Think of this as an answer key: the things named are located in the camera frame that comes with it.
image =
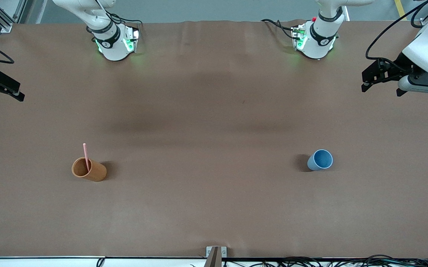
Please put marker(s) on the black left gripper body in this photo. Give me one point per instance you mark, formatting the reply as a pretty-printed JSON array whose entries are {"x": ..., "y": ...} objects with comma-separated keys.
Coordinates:
[{"x": 397, "y": 67}]

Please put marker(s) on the blue cup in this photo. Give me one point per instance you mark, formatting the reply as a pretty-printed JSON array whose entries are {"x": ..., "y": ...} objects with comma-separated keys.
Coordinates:
[{"x": 321, "y": 160}]

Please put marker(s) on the pink chopstick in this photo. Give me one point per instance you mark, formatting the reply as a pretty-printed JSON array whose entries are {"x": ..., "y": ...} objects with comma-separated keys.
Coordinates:
[{"x": 86, "y": 157}]

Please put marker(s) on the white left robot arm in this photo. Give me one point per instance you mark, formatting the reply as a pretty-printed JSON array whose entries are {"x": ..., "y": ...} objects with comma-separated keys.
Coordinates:
[{"x": 319, "y": 33}]

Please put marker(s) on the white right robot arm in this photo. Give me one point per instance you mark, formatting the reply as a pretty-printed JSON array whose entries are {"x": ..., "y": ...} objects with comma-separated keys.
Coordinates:
[{"x": 113, "y": 48}]

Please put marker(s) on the orange cup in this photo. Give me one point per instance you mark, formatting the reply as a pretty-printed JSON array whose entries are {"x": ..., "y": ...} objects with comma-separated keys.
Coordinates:
[{"x": 95, "y": 173}]

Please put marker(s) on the left base connector plate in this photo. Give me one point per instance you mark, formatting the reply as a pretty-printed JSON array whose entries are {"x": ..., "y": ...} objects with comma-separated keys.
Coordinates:
[{"x": 299, "y": 37}]

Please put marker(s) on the base connector plate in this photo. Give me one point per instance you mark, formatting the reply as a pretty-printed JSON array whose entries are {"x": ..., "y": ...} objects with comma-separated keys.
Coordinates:
[
  {"x": 132, "y": 39},
  {"x": 299, "y": 37}
]

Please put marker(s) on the right base connector plate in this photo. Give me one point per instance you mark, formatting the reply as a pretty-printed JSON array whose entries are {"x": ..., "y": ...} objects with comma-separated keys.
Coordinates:
[{"x": 132, "y": 39}]

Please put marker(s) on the white table edge strip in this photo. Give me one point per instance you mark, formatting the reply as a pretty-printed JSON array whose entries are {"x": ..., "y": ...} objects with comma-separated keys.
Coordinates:
[{"x": 39, "y": 261}]

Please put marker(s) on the brown table cover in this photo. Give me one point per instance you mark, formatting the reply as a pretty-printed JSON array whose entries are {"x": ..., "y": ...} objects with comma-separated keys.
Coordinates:
[{"x": 214, "y": 193}]

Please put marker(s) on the metal table bracket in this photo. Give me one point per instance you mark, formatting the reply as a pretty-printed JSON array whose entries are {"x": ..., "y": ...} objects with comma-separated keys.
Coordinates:
[{"x": 214, "y": 256}]

